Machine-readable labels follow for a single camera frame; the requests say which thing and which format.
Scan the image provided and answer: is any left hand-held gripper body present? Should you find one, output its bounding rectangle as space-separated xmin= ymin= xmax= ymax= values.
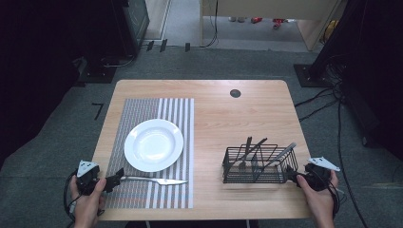
xmin=75 ymin=160 xmax=103 ymax=196

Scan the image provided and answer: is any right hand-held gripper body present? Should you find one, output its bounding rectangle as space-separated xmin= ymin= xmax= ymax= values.
xmin=303 ymin=156 xmax=341 ymax=192

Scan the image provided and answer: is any black wire cutlery basket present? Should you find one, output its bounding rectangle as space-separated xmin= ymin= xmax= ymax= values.
xmin=221 ymin=143 xmax=299 ymax=184

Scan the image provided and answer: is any silver table knife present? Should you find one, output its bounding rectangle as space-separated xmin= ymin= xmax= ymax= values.
xmin=119 ymin=176 xmax=189 ymax=186

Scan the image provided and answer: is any person's right hand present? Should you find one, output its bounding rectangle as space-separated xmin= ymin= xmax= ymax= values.
xmin=296 ymin=170 xmax=340 ymax=228

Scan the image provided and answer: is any person's left hand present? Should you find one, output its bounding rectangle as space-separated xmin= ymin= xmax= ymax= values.
xmin=68 ymin=175 xmax=108 ymax=228

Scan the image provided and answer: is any white round plate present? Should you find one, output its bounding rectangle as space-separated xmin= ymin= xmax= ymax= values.
xmin=124 ymin=118 xmax=185 ymax=173

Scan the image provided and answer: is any silver fork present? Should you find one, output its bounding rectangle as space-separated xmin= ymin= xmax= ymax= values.
xmin=238 ymin=136 xmax=254 ymax=171

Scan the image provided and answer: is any grey striped placemat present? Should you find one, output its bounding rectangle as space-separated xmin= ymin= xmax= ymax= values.
xmin=104 ymin=97 xmax=195 ymax=210

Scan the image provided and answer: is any black stand base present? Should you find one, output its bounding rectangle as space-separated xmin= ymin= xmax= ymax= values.
xmin=77 ymin=56 xmax=118 ymax=86
xmin=293 ymin=63 xmax=336 ymax=88

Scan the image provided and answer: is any yellow object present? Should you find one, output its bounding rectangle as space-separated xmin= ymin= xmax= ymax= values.
xmin=321 ymin=19 xmax=339 ymax=45

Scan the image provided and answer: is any dark cabinet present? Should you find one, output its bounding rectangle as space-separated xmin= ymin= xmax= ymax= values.
xmin=122 ymin=0 xmax=150 ymax=59

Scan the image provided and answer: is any light wooden desk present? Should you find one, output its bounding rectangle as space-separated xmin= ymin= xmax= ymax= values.
xmin=199 ymin=0 xmax=345 ymax=52

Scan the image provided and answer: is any silver-handled cutlery piece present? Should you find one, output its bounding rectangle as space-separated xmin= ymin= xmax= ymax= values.
xmin=252 ymin=142 xmax=297 ymax=183

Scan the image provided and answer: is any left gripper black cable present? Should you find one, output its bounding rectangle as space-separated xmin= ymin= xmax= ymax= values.
xmin=63 ymin=170 xmax=80 ymax=226

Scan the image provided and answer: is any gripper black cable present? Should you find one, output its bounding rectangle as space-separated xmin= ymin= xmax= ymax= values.
xmin=327 ymin=184 xmax=342 ymax=220
xmin=63 ymin=170 xmax=80 ymax=226

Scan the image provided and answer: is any long black floor cable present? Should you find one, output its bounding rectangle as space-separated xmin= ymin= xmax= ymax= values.
xmin=336 ymin=94 xmax=370 ymax=228

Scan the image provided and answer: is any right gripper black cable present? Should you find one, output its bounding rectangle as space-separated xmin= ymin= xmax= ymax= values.
xmin=327 ymin=184 xmax=342 ymax=220

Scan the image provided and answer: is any dark-handled cutlery piece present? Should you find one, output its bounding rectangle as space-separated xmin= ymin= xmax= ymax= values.
xmin=246 ymin=137 xmax=269 ymax=169

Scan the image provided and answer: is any black hanging cable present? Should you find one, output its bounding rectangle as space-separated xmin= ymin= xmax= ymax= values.
xmin=200 ymin=0 xmax=221 ymax=49

